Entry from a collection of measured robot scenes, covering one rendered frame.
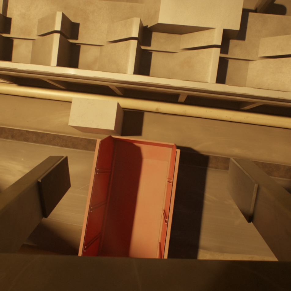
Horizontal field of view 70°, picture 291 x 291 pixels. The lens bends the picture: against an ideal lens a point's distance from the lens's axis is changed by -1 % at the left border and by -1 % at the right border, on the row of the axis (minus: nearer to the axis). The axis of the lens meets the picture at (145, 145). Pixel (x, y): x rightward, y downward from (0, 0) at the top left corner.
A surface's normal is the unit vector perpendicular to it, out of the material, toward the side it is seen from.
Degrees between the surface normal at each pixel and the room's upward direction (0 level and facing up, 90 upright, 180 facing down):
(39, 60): 32
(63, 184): 92
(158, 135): 0
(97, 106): 0
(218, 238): 0
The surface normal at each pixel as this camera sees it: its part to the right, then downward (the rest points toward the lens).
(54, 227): -0.08, -0.14
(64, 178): 1.00, 0.01
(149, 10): -0.76, -0.06
